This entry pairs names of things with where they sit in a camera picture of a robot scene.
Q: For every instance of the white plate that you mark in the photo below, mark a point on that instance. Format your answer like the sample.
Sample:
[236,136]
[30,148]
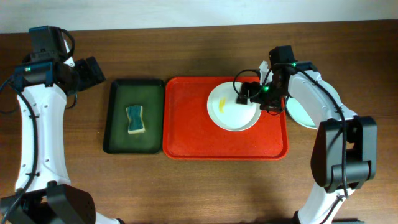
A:
[226,113]

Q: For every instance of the pale green plate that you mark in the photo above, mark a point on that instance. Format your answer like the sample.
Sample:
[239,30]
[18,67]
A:
[298,114]

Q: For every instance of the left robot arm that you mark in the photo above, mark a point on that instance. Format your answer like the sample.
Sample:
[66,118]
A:
[44,193]

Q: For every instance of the green and yellow sponge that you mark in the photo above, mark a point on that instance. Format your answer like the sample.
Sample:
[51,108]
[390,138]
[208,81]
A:
[135,118]

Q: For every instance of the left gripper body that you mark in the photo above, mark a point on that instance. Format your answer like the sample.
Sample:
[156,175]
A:
[94,71]

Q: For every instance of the dark green plastic tray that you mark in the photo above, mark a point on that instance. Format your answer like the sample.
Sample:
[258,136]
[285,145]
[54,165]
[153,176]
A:
[148,93]

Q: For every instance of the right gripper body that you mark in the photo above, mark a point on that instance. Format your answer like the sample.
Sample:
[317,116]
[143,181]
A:
[270,98]

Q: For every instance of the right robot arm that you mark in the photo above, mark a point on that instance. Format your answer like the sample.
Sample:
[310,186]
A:
[345,149]

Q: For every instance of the red plastic tray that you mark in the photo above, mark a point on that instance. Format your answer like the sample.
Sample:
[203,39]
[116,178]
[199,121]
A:
[189,132]

